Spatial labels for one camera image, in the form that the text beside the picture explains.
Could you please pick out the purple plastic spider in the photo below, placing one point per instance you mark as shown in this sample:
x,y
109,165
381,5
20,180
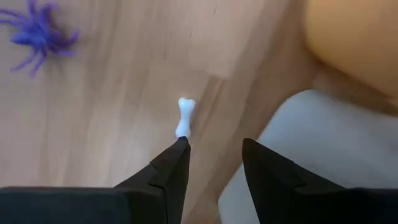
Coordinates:
x,y
35,32

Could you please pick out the grey plastic bin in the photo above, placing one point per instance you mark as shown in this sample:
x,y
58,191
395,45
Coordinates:
x,y
326,133

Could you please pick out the yellow plastic bin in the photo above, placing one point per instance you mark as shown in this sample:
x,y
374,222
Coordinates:
x,y
357,37

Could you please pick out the white plastic bone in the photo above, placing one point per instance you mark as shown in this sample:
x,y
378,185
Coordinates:
x,y
186,118

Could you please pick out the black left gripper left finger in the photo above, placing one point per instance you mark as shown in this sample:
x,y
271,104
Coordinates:
x,y
93,208

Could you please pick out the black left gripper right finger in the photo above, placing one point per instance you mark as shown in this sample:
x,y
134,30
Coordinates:
x,y
311,208

